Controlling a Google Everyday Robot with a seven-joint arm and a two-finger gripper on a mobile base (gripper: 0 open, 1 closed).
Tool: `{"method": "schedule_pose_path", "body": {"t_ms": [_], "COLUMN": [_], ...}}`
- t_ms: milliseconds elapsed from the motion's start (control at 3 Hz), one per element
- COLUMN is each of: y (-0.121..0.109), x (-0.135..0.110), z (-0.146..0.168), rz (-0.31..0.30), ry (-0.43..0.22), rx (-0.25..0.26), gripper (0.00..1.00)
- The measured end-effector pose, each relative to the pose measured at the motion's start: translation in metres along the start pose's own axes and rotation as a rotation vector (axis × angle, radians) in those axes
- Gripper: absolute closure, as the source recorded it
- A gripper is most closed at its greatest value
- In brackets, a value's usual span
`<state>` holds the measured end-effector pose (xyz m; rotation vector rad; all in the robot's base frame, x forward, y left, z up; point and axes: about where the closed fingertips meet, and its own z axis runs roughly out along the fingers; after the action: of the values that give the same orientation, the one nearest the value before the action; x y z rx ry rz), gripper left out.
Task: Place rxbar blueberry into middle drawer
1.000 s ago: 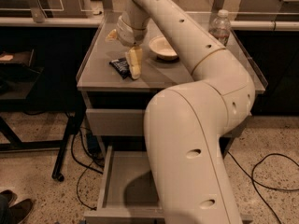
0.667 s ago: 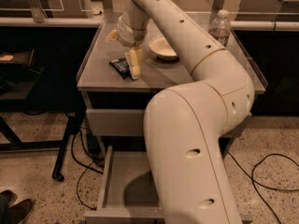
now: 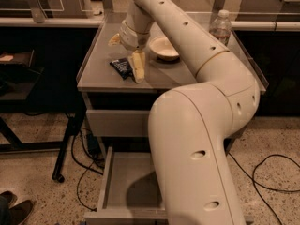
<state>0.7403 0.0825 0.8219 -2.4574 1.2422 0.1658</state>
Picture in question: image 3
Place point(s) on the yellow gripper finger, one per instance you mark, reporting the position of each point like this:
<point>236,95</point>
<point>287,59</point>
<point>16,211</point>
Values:
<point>115,40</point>
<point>137,63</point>

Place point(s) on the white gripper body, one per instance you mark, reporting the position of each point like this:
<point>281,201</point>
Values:
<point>128,38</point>

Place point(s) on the dark blue rxbar wrapper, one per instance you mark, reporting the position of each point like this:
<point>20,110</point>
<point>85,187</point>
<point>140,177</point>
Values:
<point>123,67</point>

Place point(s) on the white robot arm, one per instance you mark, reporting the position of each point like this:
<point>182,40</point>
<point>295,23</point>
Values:
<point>188,124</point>

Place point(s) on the grey drawer cabinet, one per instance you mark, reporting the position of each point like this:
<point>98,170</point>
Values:
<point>99,76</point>

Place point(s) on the closed grey top drawer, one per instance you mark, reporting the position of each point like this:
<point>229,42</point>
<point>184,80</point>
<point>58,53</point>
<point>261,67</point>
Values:
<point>118,123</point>

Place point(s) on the open grey middle drawer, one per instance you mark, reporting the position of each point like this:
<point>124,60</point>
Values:
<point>134,192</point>

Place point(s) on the white paper bowl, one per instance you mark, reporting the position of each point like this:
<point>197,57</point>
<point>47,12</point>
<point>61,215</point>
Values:
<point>163,49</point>

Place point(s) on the clear plastic water bottle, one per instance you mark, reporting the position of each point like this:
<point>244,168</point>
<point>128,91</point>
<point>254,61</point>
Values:
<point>221,27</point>

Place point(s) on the dark side shelf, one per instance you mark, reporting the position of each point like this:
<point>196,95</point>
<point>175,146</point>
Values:
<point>18,75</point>

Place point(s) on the dark shoe left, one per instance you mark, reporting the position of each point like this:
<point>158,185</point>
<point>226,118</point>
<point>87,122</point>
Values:
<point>10,197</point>

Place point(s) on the dark shoe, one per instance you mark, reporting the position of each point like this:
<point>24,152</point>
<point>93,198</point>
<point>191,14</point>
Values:
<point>21,212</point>
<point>10,197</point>

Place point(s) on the dark shoe right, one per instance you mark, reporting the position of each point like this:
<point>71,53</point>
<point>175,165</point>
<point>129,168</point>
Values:
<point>21,212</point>

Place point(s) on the black table leg frame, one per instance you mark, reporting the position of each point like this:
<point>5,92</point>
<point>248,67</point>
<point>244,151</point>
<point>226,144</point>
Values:
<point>74,124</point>

